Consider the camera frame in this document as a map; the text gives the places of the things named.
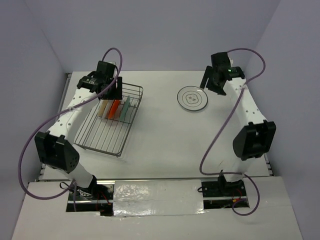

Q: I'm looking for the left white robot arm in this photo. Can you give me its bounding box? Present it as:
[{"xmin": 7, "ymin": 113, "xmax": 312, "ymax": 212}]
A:
[{"xmin": 34, "ymin": 60, "xmax": 121, "ymax": 200}]

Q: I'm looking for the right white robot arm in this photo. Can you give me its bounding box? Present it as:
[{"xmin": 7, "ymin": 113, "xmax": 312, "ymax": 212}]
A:
[{"xmin": 200, "ymin": 52, "xmax": 277, "ymax": 196}]

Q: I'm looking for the cream plate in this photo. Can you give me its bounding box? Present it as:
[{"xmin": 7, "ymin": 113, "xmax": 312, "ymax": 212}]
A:
[{"xmin": 97, "ymin": 99, "xmax": 108, "ymax": 118}]

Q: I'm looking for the orange plate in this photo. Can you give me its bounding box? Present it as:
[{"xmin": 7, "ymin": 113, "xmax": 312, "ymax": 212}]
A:
[{"xmin": 107, "ymin": 99, "xmax": 121, "ymax": 119}]

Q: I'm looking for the green plate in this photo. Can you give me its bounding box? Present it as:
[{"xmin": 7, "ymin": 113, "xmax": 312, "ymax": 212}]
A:
[{"xmin": 119, "ymin": 95, "xmax": 131, "ymax": 122}]

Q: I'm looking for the silver foil tape sheet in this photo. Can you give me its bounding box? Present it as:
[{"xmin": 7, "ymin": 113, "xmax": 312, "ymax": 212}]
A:
[{"xmin": 113, "ymin": 179, "xmax": 205, "ymax": 217}]

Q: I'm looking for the grey wire dish rack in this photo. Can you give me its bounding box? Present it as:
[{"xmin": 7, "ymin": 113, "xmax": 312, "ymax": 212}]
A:
[{"xmin": 74, "ymin": 83, "xmax": 144, "ymax": 157}]

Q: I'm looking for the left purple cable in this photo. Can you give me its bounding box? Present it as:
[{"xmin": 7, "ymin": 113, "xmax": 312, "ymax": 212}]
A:
[{"xmin": 18, "ymin": 47, "xmax": 124, "ymax": 200}]

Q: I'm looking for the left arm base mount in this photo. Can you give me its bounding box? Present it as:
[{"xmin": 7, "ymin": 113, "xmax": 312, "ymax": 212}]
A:
[{"xmin": 66, "ymin": 184, "xmax": 115, "ymax": 217}]

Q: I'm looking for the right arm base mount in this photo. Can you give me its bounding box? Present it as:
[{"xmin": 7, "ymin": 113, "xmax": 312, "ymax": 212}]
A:
[{"xmin": 197, "ymin": 176, "xmax": 246, "ymax": 198}]

